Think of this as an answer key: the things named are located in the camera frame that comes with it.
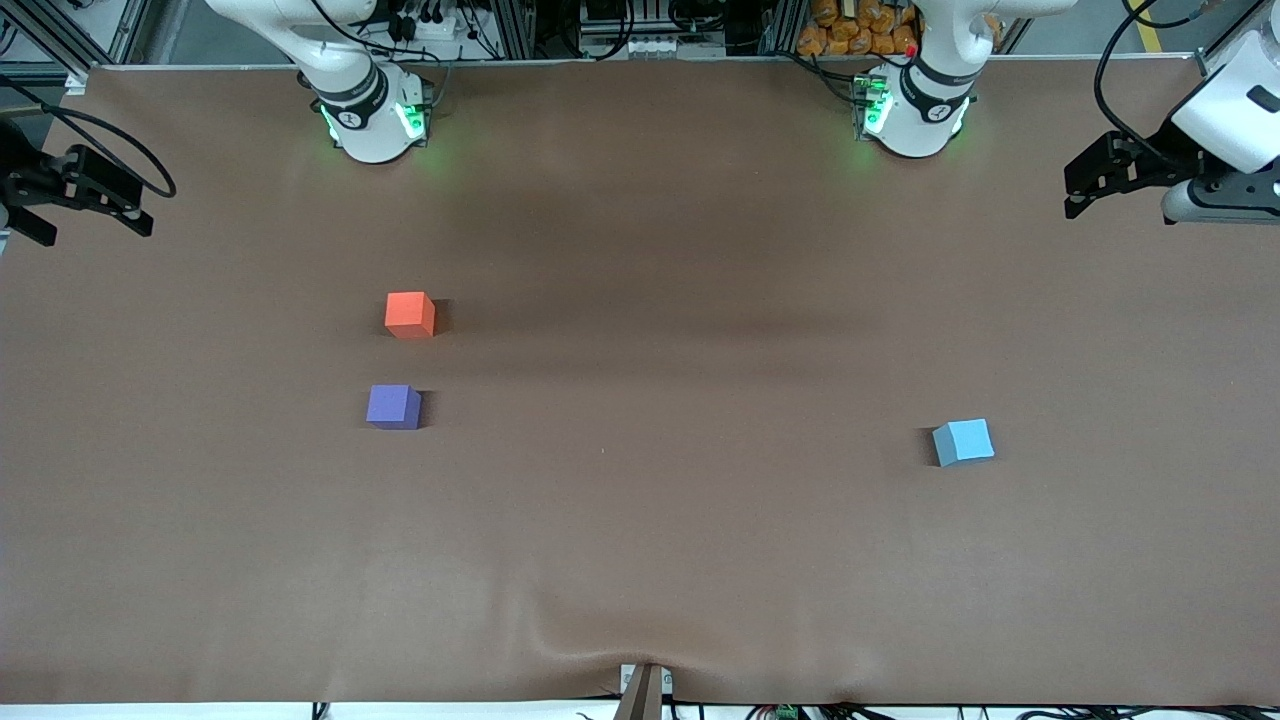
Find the light blue foam block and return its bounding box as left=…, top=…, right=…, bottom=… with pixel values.
left=932, top=418, right=996, bottom=468

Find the orange foam block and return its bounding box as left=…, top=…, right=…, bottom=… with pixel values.
left=384, top=291, right=437, bottom=340

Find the purple foam block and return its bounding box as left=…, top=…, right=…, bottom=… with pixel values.
left=365, top=384, right=423, bottom=431

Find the orange snack packets pile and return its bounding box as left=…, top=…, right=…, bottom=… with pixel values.
left=797, top=0, right=921, bottom=58

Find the white power strip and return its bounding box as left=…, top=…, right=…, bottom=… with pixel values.
left=392, top=8, right=459, bottom=43

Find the brown table mat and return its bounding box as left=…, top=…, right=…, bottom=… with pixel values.
left=0, top=55, right=1280, bottom=706

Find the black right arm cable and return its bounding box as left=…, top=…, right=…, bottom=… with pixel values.
left=0, top=72, right=178, bottom=199

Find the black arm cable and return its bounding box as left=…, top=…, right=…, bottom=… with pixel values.
left=1093, top=0, right=1266, bottom=166
left=0, top=72, right=178, bottom=199

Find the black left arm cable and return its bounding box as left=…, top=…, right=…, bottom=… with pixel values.
left=1093, top=0, right=1266, bottom=166

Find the aluminium frame profile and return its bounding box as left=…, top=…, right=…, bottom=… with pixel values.
left=1195, top=0, right=1280, bottom=81
left=0, top=0, right=151, bottom=79

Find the brown table clamp bracket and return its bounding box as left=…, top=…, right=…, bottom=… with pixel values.
left=618, top=662, right=673, bottom=720

